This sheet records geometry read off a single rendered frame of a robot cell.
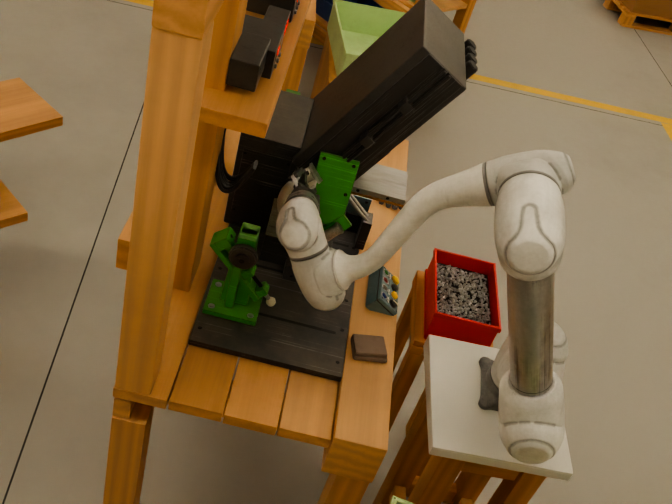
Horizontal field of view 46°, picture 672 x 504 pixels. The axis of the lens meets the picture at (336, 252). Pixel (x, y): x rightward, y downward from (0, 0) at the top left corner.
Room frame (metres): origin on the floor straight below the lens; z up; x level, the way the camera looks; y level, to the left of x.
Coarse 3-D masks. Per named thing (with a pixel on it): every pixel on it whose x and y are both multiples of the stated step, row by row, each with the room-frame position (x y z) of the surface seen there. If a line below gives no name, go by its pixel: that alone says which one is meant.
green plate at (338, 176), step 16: (320, 160) 1.90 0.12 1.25; (336, 160) 1.91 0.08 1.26; (352, 160) 1.92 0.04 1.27; (320, 176) 1.89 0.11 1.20; (336, 176) 1.90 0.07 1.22; (352, 176) 1.91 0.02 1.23; (320, 192) 1.88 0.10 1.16; (336, 192) 1.89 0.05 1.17; (320, 208) 1.87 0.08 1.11; (336, 208) 1.88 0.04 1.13
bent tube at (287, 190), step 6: (312, 168) 1.86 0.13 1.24; (312, 174) 1.86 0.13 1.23; (318, 174) 1.88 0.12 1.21; (312, 180) 1.86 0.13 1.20; (318, 180) 1.85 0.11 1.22; (288, 186) 1.84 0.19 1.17; (282, 192) 1.84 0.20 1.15; (288, 192) 1.84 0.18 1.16; (282, 198) 1.83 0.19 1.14; (282, 204) 1.83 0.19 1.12
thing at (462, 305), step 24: (432, 264) 2.08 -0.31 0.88; (456, 264) 2.12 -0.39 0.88; (480, 264) 2.13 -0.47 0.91; (432, 288) 1.96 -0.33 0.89; (456, 288) 2.01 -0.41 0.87; (480, 288) 2.04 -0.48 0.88; (432, 312) 1.84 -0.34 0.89; (456, 312) 1.88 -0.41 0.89; (480, 312) 1.92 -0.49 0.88; (456, 336) 1.82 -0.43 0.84; (480, 336) 1.83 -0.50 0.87
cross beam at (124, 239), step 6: (126, 222) 1.37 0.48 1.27; (126, 228) 1.35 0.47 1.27; (120, 234) 1.32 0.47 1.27; (126, 234) 1.33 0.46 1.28; (120, 240) 1.31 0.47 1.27; (126, 240) 1.31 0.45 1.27; (120, 246) 1.31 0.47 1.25; (126, 246) 1.31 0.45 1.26; (120, 252) 1.31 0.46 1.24; (126, 252) 1.31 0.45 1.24; (120, 258) 1.31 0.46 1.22; (126, 258) 1.31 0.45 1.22; (120, 264) 1.31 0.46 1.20; (126, 264) 1.31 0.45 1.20
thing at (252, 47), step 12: (240, 36) 1.72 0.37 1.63; (252, 36) 1.74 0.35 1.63; (240, 48) 1.66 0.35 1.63; (252, 48) 1.68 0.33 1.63; (264, 48) 1.70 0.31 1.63; (240, 60) 1.61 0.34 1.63; (252, 60) 1.63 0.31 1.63; (264, 60) 1.70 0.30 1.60; (228, 72) 1.61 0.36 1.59; (240, 72) 1.61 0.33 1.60; (252, 72) 1.61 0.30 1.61; (228, 84) 1.61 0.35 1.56; (240, 84) 1.61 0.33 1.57; (252, 84) 1.61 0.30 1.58
